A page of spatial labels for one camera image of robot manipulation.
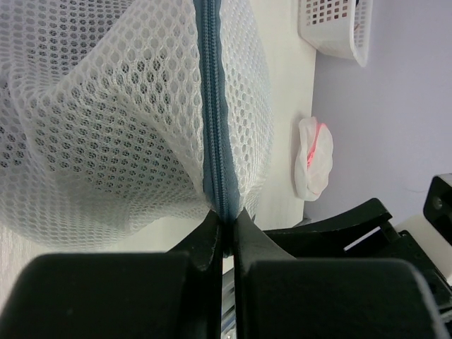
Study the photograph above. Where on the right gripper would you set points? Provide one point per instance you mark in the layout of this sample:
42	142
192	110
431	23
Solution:
363	231

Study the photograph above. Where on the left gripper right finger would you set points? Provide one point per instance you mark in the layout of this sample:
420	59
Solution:
280	296

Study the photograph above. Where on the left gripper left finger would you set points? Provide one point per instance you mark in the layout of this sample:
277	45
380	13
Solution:
176	294

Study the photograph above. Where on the blue-zip mesh laundry bag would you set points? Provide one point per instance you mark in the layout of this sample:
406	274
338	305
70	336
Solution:
115	114

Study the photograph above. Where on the pink-trim mesh bag right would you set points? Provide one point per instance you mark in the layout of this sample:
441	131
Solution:
314	160

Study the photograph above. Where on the white plastic basket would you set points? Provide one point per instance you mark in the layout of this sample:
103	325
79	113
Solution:
337	28

